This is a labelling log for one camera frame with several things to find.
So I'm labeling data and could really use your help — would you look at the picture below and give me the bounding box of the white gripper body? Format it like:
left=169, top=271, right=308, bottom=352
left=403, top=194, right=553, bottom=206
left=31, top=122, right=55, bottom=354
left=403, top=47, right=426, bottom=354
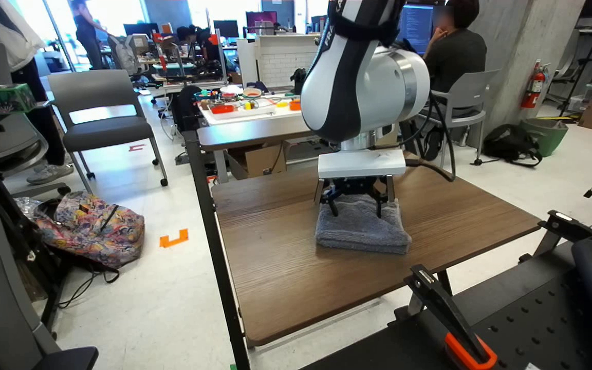
left=316, top=148, right=409, bottom=184

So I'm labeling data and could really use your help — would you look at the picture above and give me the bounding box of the grey towel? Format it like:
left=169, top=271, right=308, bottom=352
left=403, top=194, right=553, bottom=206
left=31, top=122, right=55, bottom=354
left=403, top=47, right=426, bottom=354
left=312, top=194, right=414, bottom=258

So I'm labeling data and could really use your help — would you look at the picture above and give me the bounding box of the cardboard box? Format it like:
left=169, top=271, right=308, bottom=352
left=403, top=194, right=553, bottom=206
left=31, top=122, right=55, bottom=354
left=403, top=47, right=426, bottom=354
left=226, top=142, right=288, bottom=181

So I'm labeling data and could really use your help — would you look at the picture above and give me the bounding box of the long wooden table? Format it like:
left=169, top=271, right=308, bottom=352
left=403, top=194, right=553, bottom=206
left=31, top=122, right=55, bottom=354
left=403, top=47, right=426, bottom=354
left=196, top=112, right=316, bottom=186

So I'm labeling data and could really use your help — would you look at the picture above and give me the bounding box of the white table with colourful items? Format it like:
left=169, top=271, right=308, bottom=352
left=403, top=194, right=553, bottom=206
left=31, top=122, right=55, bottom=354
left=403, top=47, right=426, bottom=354
left=198, top=87, right=306, bottom=128

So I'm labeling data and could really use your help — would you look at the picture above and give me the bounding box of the grey plastic chair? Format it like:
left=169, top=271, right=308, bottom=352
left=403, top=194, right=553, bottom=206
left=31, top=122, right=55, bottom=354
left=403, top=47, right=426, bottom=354
left=429, top=69, right=502, bottom=169

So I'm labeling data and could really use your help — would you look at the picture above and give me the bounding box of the white cabinet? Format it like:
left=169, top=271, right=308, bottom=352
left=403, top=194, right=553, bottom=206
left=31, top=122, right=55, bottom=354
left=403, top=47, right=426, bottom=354
left=237, top=34, right=312, bottom=88

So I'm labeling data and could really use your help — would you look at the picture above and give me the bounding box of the black backpack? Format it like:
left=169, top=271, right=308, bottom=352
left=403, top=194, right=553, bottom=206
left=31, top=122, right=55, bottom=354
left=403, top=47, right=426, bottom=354
left=481, top=122, right=546, bottom=172

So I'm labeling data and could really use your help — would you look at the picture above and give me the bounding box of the red flat toy piece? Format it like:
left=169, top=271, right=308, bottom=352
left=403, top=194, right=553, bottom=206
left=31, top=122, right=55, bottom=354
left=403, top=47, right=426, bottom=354
left=210, top=101, right=240, bottom=117

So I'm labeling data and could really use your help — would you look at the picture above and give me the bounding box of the seated person in dark shirt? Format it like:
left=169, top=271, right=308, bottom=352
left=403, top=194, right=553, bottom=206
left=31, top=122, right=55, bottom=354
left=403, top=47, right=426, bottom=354
left=421, top=0, right=491, bottom=98

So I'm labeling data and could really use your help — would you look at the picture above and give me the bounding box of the monitor with blue screen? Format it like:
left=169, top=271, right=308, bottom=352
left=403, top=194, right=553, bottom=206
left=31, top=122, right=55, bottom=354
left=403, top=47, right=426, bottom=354
left=398, top=3, right=440, bottom=59

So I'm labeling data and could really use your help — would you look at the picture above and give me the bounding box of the monitor with purple screen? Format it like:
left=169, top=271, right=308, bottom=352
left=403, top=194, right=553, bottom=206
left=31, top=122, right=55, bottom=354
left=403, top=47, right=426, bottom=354
left=242, top=8, right=283, bottom=37

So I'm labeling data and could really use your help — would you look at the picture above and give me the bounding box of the green bin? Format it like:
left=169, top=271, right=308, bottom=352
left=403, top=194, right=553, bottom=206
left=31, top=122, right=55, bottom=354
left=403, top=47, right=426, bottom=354
left=518, top=115, right=572, bottom=160

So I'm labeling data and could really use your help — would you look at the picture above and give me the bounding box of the red fire extinguisher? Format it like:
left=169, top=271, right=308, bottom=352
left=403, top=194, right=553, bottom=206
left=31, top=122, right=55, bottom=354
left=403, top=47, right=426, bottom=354
left=518, top=59, right=552, bottom=114

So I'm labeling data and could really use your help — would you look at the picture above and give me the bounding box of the dark monitor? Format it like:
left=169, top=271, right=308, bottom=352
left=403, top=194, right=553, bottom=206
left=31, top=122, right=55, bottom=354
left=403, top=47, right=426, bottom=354
left=212, top=18, right=242, bottom=42

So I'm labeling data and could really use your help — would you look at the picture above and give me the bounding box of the grey chair with dark seat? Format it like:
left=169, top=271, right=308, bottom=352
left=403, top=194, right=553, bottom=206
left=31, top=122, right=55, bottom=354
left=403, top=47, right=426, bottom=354
left=47, top=69, right=174, bottom=192

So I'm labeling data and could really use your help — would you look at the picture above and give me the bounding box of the person in blue clothes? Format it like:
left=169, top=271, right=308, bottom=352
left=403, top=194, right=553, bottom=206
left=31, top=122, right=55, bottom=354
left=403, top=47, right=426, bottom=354
left=68, top=0, right=111, bottom=73

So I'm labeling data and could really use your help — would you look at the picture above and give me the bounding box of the light grey office chair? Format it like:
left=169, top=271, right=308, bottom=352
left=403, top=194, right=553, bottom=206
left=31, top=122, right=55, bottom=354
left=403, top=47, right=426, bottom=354
left=0, top=39, right=66, bottom=186

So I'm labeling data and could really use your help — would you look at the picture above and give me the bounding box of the green tissue box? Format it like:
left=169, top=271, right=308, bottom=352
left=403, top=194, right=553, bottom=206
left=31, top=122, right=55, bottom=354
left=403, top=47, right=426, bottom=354
left=0, top=83, right=38, bottom=114

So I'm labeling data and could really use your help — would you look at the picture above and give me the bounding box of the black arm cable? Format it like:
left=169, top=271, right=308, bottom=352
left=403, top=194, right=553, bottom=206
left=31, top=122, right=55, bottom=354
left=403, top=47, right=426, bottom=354
left=403, top=93, right=459, bottom=186

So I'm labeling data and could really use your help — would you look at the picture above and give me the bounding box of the black table frame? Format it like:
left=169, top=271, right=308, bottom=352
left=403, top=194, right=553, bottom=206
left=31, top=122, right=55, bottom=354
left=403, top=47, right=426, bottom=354
left=181, top=128, right=256, bottom=370

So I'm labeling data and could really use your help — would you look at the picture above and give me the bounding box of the black clamp with orange handle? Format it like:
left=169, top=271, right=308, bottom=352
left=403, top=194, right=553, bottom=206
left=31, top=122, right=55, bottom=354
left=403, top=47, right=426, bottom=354
left=403, top=263, right=502, bottom=370

